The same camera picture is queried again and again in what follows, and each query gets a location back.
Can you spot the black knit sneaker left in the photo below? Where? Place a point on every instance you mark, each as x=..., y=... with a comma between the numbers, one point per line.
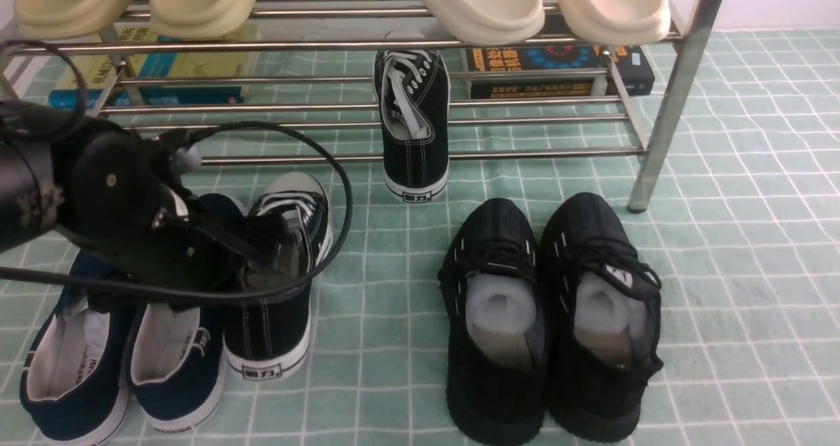
x=498, y=333

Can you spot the yellow blue book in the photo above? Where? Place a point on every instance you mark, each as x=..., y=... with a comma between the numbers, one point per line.
x=97, y=70

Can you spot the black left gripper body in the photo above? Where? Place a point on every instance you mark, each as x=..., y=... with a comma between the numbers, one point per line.
x=124, y=204

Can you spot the green checked floor mat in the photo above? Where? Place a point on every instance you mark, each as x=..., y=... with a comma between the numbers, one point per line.
x=742, y=229

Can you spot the silver metal shoe rack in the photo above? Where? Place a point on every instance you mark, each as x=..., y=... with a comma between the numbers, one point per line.
x=651, y=147

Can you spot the cream slipper far right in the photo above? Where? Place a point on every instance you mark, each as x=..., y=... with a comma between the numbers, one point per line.
x=617, y=22

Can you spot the navy slip-on shoe right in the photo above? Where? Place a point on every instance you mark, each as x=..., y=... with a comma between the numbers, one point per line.
x=176, y=365

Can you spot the black canvas sneaker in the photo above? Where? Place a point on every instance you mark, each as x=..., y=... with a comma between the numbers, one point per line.
x=412, y=91
x=269, y=338

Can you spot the olive slipper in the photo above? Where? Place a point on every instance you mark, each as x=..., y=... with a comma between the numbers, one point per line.
x=65, y=19
x=199, y=19

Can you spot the black knit sneaker right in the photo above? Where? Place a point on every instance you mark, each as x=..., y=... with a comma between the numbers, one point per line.
x=605, y=321

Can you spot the olive slipper far left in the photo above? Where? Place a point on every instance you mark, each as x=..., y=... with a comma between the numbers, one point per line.
x=65, y=19

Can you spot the navy slip-on shoe left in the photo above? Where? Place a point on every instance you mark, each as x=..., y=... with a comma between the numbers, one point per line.
x=73, y=383

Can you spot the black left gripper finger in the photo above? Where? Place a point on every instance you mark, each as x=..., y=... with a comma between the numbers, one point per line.
x=283, y=237

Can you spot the cream slipper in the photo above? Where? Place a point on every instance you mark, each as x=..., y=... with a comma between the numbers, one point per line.
x=617, y=22
x=489, y=22

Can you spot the black orange book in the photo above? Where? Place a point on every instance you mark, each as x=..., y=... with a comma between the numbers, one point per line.
x=552, y=71

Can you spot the black knit sneaker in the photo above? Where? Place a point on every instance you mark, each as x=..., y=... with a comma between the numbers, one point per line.
x=605, y=321
x=498, y=333

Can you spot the navy slip-on shoe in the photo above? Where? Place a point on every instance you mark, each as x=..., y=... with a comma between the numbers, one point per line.
x=176, y=365
x=73, y=383

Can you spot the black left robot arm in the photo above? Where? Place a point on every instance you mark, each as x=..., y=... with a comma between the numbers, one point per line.
x=31, y=198

